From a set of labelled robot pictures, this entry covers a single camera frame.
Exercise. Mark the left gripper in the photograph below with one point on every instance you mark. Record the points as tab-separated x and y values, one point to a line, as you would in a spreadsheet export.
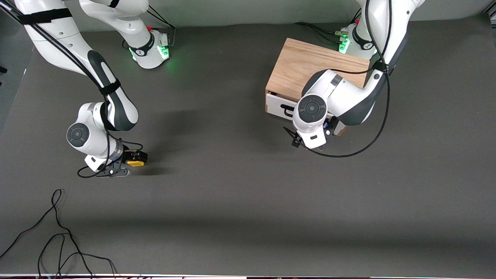
295	142

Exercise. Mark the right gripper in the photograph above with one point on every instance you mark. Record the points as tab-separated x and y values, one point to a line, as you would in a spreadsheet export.
128	156

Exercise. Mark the yellow cube block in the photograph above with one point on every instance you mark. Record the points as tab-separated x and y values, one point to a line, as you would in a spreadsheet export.
135	163

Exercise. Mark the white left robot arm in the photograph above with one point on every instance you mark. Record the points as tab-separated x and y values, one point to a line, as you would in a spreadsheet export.
348	97

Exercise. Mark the wooden drawer cabinet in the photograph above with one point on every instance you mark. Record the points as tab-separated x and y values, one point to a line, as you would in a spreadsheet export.
294	62

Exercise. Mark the small black fixture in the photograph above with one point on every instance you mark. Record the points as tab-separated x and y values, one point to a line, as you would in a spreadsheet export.
3	70

